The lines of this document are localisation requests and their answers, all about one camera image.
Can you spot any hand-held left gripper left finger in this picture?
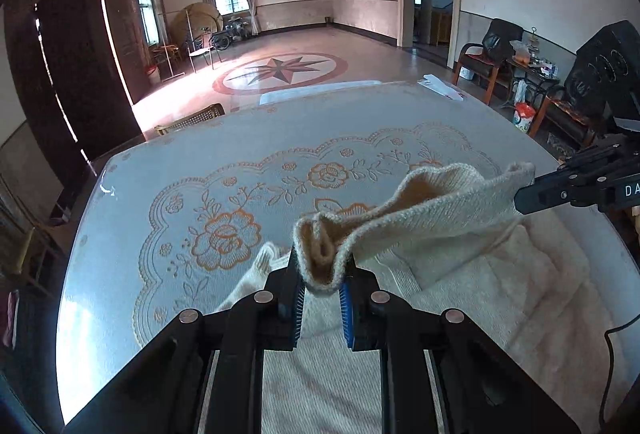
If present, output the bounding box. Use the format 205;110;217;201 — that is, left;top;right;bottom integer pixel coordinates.
65;246;307;434

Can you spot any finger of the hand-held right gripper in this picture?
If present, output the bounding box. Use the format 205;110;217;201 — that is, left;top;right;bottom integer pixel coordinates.
555;141;631;176
514;169;618;216

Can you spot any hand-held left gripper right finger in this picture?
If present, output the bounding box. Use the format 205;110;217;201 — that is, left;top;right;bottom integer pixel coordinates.
339;254;581;434

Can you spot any beige knitted sweater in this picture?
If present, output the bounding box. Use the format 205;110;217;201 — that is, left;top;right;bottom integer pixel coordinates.
197;162;640;434

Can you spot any cluttered side table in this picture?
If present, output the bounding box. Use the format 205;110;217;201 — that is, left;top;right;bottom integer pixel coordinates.
505;56;563;110

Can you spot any colourful snack bag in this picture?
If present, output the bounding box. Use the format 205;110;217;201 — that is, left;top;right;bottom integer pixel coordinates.
512;102;537;134

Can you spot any wooden armchair black cushion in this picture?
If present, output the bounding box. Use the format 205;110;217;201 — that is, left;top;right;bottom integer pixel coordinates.
452;18;525;105

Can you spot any folded white paper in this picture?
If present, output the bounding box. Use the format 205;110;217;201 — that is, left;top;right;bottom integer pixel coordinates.
417;74;466;102

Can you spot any white floral tablecloth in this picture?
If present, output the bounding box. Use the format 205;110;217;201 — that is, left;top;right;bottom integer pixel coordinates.
55;81;626;425

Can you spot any parked motorcycle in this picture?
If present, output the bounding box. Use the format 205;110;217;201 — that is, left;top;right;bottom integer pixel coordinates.
212;16;253;51

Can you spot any light wooden chair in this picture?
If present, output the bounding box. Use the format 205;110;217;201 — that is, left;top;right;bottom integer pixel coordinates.
150;43;183;77

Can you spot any large round bamboo tray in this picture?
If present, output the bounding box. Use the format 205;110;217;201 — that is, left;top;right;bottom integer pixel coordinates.
170;1;225;46

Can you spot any dark wooden cabinet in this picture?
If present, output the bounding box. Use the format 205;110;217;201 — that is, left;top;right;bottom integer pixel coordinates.
5;0;146;175

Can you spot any small barred window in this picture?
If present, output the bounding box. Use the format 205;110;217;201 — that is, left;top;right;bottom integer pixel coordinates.
136;0;156;45

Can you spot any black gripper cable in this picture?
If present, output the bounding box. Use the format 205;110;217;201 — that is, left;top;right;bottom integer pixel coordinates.
597;321;640;434

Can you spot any metal frame chair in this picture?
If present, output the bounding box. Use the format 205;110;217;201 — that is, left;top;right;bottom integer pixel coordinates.
187;26;221;74

